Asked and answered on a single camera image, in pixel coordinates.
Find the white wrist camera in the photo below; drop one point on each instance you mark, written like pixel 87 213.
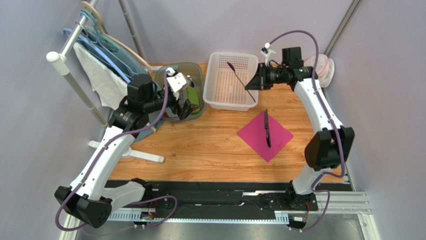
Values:
pixel 177 81
pixel 268 53

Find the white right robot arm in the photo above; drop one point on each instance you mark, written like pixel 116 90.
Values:
pixel 331 143

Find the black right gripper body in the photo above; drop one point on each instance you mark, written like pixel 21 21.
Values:
pixel 261 78

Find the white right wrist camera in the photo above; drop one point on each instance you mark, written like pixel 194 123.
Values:
pixel 268 53

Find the white perforated plastic basket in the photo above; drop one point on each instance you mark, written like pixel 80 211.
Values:
pixel 222 90

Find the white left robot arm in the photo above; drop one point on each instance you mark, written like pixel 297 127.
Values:
pixel 86 198

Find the white mesh laundry bag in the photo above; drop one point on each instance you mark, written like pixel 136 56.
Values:
pixel 325 69

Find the white terry towel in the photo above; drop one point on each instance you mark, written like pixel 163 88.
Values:
pixel 110 87

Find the magenta paper napkin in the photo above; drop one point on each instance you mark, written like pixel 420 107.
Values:
pixel 254 135

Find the grey-green plastic tub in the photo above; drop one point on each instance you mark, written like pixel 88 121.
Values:
pixel 194 74

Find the teal plastic hanger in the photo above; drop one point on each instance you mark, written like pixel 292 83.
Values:
pixel 98 29

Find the light blue plastic hanger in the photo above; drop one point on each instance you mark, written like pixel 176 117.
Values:
pixel 116 59

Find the black table knife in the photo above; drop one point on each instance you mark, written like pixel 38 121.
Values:
pixel 267 130

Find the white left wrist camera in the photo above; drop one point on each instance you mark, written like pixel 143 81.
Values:
pixel 177 81

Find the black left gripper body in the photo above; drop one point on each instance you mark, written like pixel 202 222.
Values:
pixel 181 112

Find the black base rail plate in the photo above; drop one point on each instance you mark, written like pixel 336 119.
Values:
pixel 218 200

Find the silver clothes rack pole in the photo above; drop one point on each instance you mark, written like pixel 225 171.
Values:
pixel 63 104

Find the white clothes rack foot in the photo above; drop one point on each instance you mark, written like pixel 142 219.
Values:
pixel 129 152

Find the blue-grey cloth garment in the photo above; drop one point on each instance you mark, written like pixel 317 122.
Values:
pixel 108 70

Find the purple metal spoon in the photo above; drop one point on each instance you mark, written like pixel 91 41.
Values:
pixel 236 75

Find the green utensil sleeve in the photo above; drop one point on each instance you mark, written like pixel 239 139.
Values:
pixel 194 99

